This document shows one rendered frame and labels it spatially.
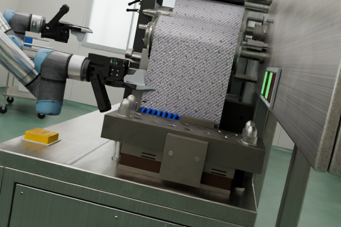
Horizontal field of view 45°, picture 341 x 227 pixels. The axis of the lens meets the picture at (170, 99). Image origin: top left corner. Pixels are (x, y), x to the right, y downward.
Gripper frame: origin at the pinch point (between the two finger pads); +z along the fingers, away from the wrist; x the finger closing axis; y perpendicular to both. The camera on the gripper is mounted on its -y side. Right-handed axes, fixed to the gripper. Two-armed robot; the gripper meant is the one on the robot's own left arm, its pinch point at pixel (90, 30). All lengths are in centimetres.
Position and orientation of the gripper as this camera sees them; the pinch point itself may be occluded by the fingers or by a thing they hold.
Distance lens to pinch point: 187.1
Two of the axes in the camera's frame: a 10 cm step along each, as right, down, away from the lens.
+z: 9.5, 1.6, 2.8
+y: -2.3, 9.4, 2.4
